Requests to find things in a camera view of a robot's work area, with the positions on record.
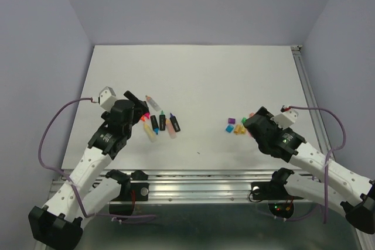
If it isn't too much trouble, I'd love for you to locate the orange cap clear highlighter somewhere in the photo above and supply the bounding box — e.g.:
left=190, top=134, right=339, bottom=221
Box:
left=145, top=95, right=161, bottom=112

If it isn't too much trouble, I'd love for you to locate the blue cap black highlighter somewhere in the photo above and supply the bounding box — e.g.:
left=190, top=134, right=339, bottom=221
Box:
left=150, top=115, right=159, bottom=134

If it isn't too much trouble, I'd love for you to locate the yellow highlighter cap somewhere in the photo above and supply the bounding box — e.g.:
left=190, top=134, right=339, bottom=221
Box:
left=240, top=127, right=247, bottom=135

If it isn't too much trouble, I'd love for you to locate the green cap black highlighter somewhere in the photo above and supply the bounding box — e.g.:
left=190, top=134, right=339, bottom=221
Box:
left=159, top=111, right=166, bottom=131

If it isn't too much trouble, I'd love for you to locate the peach highlighter cap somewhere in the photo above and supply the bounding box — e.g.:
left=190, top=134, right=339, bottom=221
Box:
left=233, top=124, right=242, bottom=135

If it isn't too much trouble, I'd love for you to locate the yellow clear highlighter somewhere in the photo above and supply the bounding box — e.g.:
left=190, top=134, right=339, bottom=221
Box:
left=143, top=123, right=156, bottom=142

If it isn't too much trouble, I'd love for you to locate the purple cap black highlighter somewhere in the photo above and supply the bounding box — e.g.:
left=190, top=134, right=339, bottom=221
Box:
left=170, top=113, right=180, bottom=132

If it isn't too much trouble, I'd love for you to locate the peach clear highlighter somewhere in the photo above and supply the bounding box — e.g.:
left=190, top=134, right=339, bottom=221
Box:
left=166, top=119, right=176, bottom=139

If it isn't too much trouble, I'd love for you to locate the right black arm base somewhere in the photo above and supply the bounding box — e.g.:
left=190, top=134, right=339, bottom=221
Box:
left=248, top=168, right=294, bottom=219

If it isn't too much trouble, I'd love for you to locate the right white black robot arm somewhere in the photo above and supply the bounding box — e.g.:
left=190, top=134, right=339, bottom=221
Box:
left=244, top=105, right=374, bottom=234

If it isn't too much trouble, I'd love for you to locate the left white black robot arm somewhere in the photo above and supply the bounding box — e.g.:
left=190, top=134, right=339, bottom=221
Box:
left=28, top=87, right=149, bottom=249

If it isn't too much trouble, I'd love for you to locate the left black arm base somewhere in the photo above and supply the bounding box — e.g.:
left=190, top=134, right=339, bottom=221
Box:
left=105, top=169, right=149, bottom=202

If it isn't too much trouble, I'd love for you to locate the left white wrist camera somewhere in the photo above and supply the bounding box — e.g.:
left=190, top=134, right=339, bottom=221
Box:
left=98, top=86, right=117, bottom=112

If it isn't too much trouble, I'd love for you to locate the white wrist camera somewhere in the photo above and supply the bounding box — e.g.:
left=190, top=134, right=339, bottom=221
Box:
left=271, top=107, right=299, bottom=129
left=98, top=86, right=117, bottom=112

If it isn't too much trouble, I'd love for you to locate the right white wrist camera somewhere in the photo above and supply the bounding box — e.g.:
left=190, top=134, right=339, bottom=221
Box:
left=271, top=107, right=299, bottom=129

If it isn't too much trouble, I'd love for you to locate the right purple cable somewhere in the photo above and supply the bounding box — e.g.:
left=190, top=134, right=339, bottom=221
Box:
left=275, top=105, right=347, bottom=224

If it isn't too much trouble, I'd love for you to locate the purple cable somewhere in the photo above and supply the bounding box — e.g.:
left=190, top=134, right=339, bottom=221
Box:
left=275, top=105, right=347, bottom=224
left=39, top=97, right=157, bottom=224

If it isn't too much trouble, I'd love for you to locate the aluminium front rail frame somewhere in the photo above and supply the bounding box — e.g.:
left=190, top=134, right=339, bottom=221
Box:
left=51, top=169, right=319, bottom=204

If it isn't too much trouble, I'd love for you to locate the aluminium right side rail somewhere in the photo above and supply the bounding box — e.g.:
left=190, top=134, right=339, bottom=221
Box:
left=291, top=46, right=331, bottom=153

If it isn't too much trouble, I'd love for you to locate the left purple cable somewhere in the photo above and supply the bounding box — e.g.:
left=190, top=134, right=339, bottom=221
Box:
left=39, top=97, right=157, bottom=224

